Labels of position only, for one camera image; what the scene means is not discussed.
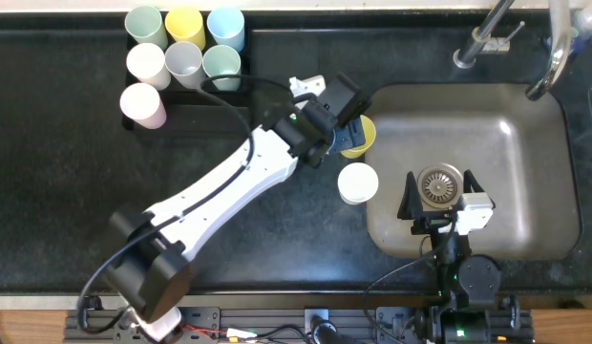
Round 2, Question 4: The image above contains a grey cup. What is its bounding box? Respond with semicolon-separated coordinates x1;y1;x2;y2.
164;41;206;91

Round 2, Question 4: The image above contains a yellow cup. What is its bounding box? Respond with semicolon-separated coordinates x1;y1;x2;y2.
339;114;377;161
164;6;207;52

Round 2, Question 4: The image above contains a mounting rail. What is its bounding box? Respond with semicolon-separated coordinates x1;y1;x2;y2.
63;305;536;344

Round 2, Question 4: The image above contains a steel sink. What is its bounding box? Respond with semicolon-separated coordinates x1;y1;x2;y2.
364;82;583;262

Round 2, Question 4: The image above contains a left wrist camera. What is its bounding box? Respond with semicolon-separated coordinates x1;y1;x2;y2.
288;75;328;97

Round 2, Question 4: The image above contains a black cable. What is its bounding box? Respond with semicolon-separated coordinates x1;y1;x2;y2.
361;217;462;344
75;74;298;335

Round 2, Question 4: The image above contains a pink cup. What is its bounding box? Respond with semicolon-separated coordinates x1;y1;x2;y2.
118;82;168;130

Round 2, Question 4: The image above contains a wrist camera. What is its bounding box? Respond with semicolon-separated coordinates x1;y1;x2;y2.
455;191;496;237
288;75;328;97

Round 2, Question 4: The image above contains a blue cup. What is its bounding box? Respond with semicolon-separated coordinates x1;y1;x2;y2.
206;6;246;54

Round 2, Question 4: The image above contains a steel tap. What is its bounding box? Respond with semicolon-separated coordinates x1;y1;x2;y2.
452;0;577;102

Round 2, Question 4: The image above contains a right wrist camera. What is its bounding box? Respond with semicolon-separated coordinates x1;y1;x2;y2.
455;191;496;237

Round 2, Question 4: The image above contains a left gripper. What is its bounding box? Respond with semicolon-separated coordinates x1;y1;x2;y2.
318;71;372;155

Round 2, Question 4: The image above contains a white cup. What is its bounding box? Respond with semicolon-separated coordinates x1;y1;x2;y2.
337;161;380;206
125;42;172;91

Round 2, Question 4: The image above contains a green cup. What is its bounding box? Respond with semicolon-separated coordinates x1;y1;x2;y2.
124;5;169;50
201;44;243;93

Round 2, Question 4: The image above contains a black tray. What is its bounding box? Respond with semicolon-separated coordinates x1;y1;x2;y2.
120;26;253;133

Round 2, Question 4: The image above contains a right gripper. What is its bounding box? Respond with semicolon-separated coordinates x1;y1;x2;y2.
396;168;485;236

